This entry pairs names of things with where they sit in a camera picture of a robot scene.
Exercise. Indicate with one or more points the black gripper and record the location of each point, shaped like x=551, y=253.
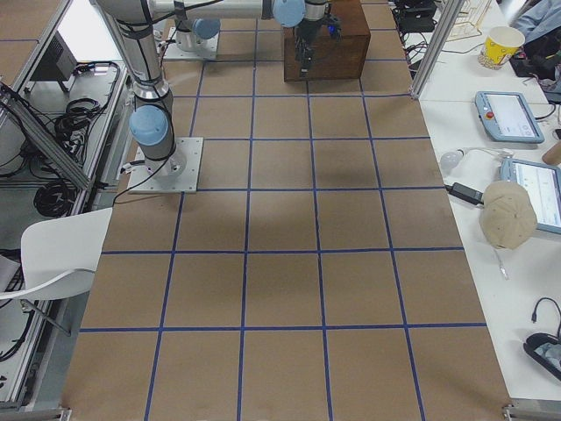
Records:
x=308, y=30

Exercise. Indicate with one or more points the dark wooden drawer cabinet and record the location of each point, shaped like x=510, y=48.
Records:
x=334, y=59

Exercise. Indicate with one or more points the white light bulb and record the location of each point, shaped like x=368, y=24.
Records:
x=451, y=160

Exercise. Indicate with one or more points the popcorn paper cup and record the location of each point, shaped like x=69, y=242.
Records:
x=501, y=43

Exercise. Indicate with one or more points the black power brick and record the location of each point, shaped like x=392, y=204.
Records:
x=465, y=193

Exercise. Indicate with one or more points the teach pendant tablet far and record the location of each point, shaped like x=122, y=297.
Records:
x=507, y=117

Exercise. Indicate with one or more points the teach pendant tablet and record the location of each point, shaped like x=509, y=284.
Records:
x=542, y=183
x=507, y=117

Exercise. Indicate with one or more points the beige cap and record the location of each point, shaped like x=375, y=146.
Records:
x=508, y=218

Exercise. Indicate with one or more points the teach pendant tablet near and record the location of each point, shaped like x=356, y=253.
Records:
x=542, y=183

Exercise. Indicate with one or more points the white plastic chair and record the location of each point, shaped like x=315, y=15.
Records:
x=59, y=257

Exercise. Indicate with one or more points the black glasses case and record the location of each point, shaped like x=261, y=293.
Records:
x=544, y=349

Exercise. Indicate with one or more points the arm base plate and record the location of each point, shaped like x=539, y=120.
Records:
x=172, y=52
x=179, y=174

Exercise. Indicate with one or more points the aluminium frame post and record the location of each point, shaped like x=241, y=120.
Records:
x=443, y=28

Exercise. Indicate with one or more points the gold wire rack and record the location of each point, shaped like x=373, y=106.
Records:
x=469, y=19

